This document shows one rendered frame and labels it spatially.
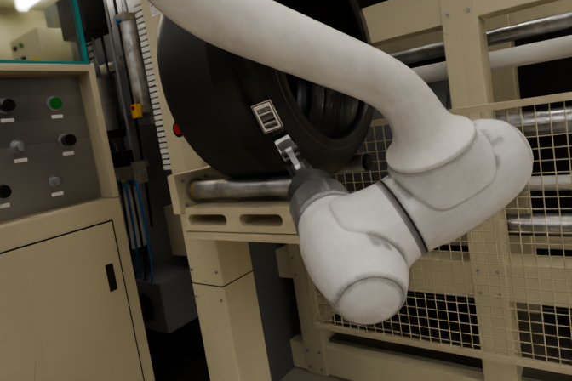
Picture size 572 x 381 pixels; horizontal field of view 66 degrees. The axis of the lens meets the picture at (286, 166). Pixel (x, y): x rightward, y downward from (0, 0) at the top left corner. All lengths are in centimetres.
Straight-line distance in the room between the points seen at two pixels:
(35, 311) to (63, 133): 45
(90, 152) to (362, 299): 101
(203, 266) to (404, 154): 88
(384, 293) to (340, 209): 11
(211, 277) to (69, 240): 38
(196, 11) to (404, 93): 22
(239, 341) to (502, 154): 98
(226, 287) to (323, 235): 78
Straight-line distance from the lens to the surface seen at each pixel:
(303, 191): 60
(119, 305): 135
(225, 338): 132
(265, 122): 82
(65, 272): 126
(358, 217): 50
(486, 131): 54
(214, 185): 105
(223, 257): 124
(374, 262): 47
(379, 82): 45
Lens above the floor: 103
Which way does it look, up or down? 6 degrees down
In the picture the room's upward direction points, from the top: 9 degrees counter-clockwise
